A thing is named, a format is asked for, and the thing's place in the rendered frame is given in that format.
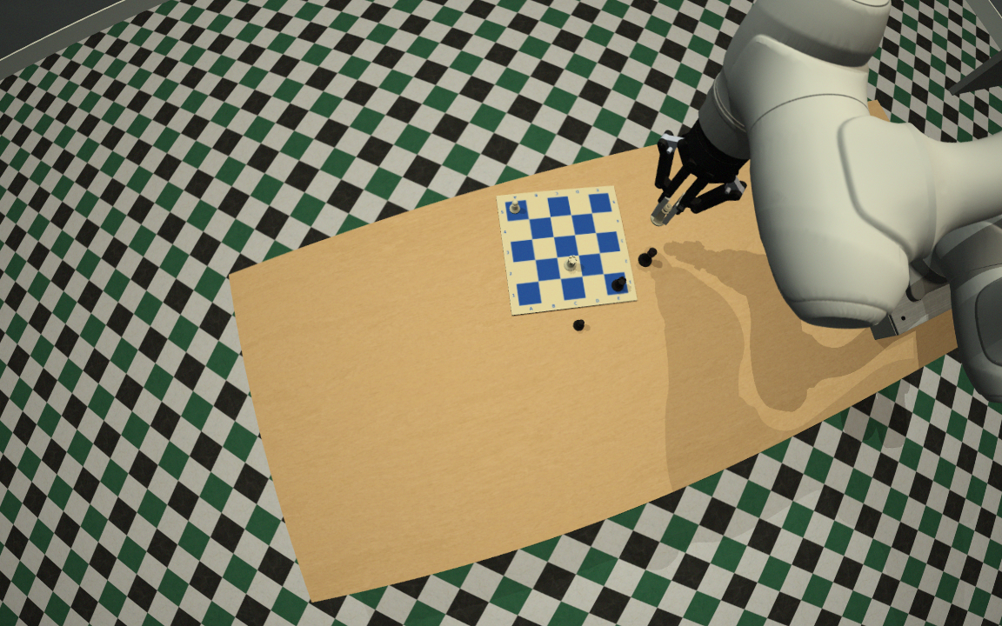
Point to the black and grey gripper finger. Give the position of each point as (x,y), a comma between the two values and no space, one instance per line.
(725,192)
(667,145)

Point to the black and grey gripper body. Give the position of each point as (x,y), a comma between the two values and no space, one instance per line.
(706,155)

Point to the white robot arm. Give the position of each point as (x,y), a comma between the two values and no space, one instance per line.
(845,202)

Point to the blue and cream chessboard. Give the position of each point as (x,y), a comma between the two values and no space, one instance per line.
(550,227)

